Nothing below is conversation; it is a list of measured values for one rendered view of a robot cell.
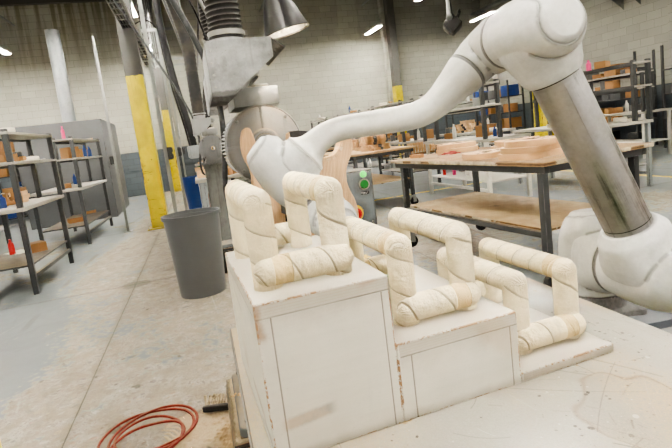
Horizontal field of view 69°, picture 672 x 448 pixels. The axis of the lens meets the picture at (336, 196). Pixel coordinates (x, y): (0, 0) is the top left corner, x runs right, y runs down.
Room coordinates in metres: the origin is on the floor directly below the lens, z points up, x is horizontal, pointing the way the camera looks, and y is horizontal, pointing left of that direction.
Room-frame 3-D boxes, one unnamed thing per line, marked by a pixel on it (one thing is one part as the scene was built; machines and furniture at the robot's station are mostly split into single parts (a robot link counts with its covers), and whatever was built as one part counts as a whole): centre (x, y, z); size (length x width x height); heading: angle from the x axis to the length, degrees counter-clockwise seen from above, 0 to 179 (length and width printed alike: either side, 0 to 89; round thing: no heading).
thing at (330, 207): (0.54, 0.01, 1.15); 0.03 x 0.03 x 0.09
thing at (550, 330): (0.62, -0.26, 0.96); 0.11 x 0.03 x 0.03; 109
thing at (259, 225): (0.52, 0.09, 1.15); 0.03 x 0.03 x 0.09
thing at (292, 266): (0.52, 0.04, 1.12); 0.11 x 0.03 x 0.03; 109
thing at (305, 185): (0.62, 0.03, 1.20); 0.20 x 0.03 x 0.03; 18
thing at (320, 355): (0.61, 0.07, 1.02); 0.27 x 0.15 x 0.17; 19
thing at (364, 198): (1.75, 0.00, 0.99); 0.24 x 0.21 x 0.26; 15
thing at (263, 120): (1.77, 0.25, 1.25); 0.41 x 0.27 x 0.26; 15
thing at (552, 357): (0.70, -0.23, 0.94); 0.27 x 0.15 x 0.01; 19
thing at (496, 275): (0.69, -0.19, 1.04); 0.20 x 0.03 x 0.03; 18
